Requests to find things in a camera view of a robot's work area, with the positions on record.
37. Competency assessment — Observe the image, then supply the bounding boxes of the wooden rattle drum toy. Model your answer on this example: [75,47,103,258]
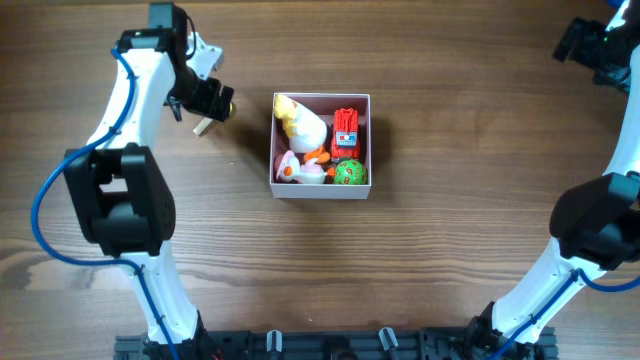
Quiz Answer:
[193,102,236,136]

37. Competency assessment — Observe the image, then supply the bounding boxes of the pink plush chick toy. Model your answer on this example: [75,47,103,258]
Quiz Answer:
[274,150,335,185]

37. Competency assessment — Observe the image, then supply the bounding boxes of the white plush duck toy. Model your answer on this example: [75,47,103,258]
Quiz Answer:
[273,94,331,164]

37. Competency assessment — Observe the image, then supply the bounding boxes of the red toy fire truck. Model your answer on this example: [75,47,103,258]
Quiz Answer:
[331,108,360,163]

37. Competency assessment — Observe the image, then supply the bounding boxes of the green patterned ball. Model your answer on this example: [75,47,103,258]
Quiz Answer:
[333,159,368,185]

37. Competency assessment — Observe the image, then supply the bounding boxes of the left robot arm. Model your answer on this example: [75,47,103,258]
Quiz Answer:
[63,2,234,359]

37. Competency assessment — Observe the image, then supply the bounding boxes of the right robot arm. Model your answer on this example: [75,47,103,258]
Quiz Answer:
[463,1,639,359]

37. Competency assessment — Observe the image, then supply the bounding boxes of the pink open cardboard box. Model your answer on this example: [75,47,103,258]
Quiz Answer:
[270,93,372,200]

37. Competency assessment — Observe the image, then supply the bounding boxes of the left blue cable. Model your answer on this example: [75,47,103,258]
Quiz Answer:
[30,47,181,360]

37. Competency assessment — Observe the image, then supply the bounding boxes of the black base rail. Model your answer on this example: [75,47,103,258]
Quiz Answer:
[113,327,560,360]

